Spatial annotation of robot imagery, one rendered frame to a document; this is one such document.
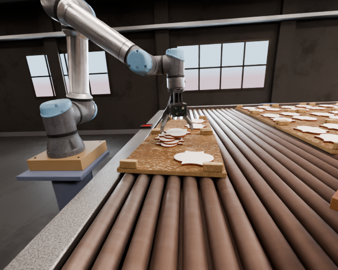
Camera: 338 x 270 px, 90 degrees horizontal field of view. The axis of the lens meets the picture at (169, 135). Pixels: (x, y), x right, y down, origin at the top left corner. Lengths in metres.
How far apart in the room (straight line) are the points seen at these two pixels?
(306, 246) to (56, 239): 0.45
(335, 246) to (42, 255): 0.50
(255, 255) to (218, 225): 0.08
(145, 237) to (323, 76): 5.19
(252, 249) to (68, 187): 0.73
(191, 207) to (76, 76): 0.74
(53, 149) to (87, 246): 0.53
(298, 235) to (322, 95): 5.04
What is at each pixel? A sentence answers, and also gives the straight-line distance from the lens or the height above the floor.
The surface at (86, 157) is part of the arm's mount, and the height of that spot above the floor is 0.91.
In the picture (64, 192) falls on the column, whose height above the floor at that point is 0.76.
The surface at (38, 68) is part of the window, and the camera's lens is 5.56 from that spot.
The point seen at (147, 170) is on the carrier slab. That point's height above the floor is 0.93.
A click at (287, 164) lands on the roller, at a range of 0.71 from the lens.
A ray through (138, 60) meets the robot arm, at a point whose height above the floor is 1.27.
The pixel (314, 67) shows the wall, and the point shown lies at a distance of 5.20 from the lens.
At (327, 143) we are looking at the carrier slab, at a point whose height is 0.94.
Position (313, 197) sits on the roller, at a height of 0.92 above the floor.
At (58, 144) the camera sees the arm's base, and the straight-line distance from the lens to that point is 0.84.
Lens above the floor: 1.19
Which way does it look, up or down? 16 degrees down
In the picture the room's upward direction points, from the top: 3 degrees counter-clockwise
